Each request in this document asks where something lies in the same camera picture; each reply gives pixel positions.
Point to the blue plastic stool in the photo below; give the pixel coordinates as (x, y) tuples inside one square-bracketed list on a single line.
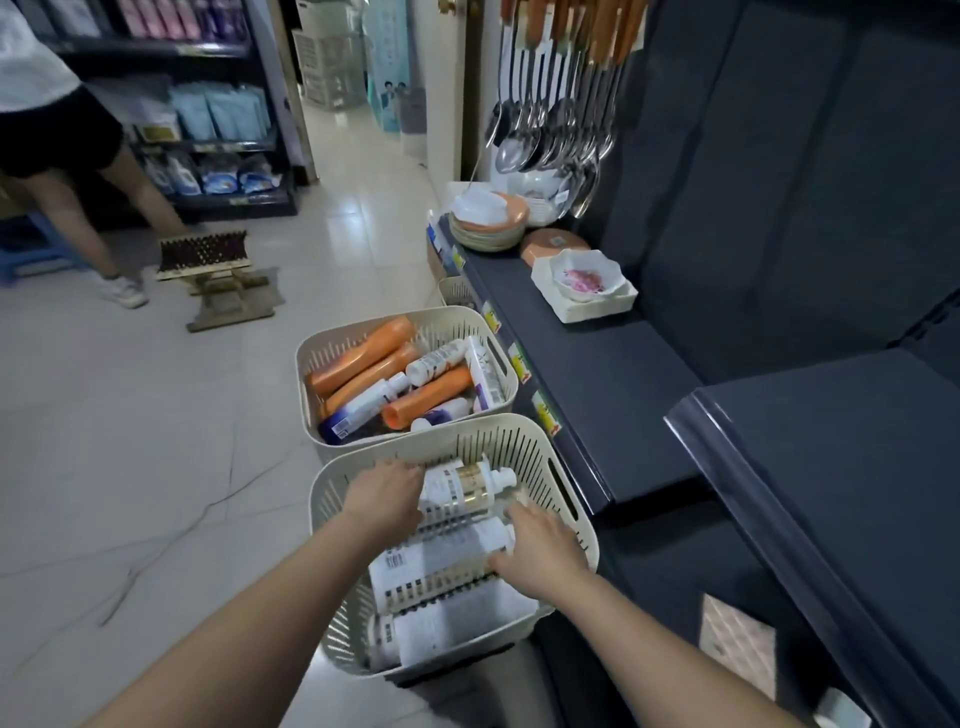
[(30, 255)]

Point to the orange dome bowl with sticker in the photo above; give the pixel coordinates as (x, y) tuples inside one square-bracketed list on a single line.
[(555, 247)]

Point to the small white box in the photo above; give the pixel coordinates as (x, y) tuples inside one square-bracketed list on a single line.
[(840, 711)]

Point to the white square dish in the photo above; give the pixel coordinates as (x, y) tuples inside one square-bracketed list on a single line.
[(600, 311)]

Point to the black rack with refill packs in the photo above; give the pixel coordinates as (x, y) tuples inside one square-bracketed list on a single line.
[(217, 206)]

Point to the person's left hand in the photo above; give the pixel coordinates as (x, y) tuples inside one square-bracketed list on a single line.
[(382, 502)]

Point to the row of teal refill packs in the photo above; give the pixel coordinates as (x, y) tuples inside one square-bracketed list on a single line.
[(225, 112)]

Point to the cream slotted plastic basket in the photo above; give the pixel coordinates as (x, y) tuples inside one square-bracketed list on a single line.
[(589, 540), (311, 427)]

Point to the row of blue white packs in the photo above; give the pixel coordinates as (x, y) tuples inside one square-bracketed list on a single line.
[(217, 176)]

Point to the pink patterned flat packet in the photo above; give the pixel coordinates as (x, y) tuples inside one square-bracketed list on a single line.
[(739, 645)]

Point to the stack of orange cream plates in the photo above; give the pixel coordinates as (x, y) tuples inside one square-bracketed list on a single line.
[(487, 238)]

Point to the person's right hand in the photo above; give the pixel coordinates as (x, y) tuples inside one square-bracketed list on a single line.
[(544, 559)]

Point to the small cream slotted basket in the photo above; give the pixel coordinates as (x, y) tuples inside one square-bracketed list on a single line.
[(454, 292)]

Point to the stack of white plastic crates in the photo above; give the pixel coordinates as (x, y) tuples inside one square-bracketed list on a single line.
[(330, 71)]

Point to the blue cardboard display stand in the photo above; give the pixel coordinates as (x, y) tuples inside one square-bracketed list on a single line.
[(386, 67)]

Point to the dark grey shelf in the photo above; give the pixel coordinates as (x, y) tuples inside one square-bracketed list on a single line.
[(787, 187)]

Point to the row of hanging steel ladles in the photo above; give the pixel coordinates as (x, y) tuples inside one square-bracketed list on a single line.
[(517, 142)]

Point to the grey plastic bin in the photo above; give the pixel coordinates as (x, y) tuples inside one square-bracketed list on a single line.
[(412, 112)]

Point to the row of pink purple bottles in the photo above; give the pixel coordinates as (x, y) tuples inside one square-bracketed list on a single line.
[(172, 19)]

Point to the green yellow price label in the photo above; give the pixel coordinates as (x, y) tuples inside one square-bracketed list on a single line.
[(546, 414), (519, 363), (490, 317)]

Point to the brown wooden door frame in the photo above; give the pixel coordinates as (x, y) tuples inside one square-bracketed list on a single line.
[(472, 90)]

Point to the cream wooden door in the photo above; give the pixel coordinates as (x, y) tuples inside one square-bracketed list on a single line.
[(435, 90)]

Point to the person's left forearm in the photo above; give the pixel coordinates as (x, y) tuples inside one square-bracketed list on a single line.
[(247, 637)]

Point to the wooden woven stool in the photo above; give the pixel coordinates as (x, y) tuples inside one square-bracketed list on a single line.
[(202, 251)]

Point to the Dove bottle blue bottom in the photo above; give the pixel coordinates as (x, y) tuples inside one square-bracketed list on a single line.
[(442, 414), (356, 412)]

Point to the white floral bowl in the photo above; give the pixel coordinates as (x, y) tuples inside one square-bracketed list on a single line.
[(589, 279)]

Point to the person's right forearm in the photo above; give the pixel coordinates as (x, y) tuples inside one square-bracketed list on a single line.
[(660, 660)]

